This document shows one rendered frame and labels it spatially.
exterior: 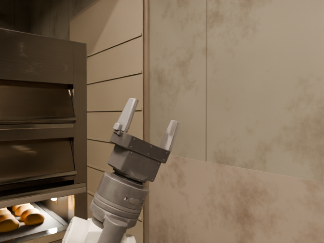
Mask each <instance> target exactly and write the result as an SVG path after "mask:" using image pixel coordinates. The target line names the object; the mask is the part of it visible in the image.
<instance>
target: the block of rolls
mask: <svg viewBox="0 0 324 243"><path fill-rule="evenodd" d="M10 208H12V211H13V212H15V215H16V216H20V219H21V220H22V221H24V224H25V225H28V226H29V225H36V224H39V223H42V222H43V221H44V220H45V217H44V215H43V214H42V213H40V212H39V210H38V209H36V208H34V207H33V206H32V205H30V203H27V204H22V205H16V206H11V207H10ZM19 225H20V224H19V221H18V220H16V219H15V218H14V216H13V215H11V213H10V211H8V210H7V208H1V209H0V232H8V231H12V230H15V229H17V228H18V227H19Z"/></svg>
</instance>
